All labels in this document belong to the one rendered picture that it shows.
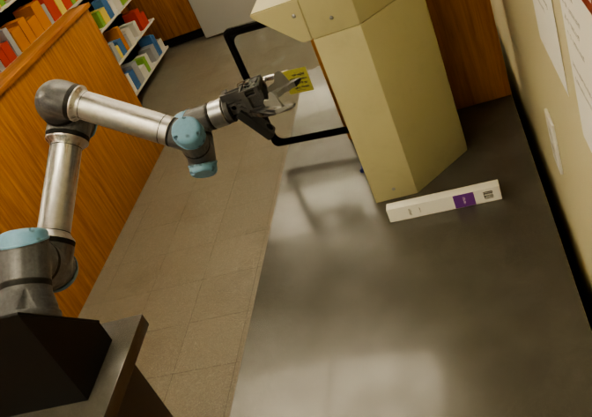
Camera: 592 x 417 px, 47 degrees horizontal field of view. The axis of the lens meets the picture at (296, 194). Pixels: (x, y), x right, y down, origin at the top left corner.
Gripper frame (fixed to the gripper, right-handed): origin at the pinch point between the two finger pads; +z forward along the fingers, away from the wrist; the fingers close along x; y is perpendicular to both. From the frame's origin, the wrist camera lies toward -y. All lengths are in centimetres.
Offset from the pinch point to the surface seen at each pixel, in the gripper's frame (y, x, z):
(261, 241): -120, 114, -86
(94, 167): -75, 172, -187
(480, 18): -6, 23, 48
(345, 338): -30, -59, 4
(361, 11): 18.9, -13.2, 24.3
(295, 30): 20.5, -14.2, 9.4
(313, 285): -29, -41, -5
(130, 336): -27, -45, -53
